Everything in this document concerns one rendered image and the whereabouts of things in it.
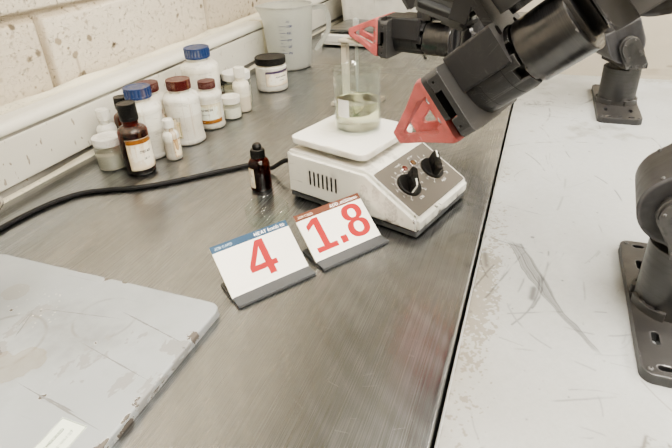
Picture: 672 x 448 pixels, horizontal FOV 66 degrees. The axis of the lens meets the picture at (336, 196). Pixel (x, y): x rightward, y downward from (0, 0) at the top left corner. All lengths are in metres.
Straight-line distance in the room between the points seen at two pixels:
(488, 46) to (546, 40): 0.05
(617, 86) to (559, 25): 0.64
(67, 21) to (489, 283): 0.76
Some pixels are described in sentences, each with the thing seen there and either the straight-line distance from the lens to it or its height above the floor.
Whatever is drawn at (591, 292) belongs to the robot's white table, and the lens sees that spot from 0.58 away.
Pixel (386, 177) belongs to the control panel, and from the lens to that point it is 0.62.
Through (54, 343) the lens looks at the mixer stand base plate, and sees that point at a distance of 0.55.
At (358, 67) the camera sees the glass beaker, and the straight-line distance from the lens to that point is 0.70.
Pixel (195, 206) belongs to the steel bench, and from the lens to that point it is 0.73.
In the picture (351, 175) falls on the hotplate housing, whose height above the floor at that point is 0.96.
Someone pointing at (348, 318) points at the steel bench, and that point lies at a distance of 0.51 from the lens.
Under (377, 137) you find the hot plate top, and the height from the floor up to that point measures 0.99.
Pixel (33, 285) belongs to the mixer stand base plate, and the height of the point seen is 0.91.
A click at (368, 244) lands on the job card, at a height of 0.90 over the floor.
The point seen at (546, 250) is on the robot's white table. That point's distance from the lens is 0.63.
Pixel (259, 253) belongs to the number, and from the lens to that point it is 0.56.
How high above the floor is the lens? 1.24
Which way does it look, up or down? 28 degrees down
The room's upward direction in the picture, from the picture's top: 3 degrees counter-clockwise
